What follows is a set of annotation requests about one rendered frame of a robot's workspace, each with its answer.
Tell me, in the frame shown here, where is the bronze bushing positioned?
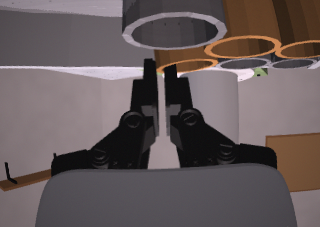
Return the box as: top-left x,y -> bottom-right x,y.
272,0 -> 320,59
203,0 -> 282,58
154,46 -> 219,73

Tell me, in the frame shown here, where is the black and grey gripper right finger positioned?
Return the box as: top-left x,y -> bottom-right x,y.
164,64 -> 277,169

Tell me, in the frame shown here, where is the dark grey metal bushing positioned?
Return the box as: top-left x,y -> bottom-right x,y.
215,53 -> 272,70
122,0 -> 227,50
268,52 -> 318,69

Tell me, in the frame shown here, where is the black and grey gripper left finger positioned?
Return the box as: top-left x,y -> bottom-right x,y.
51,58 -> 159,177

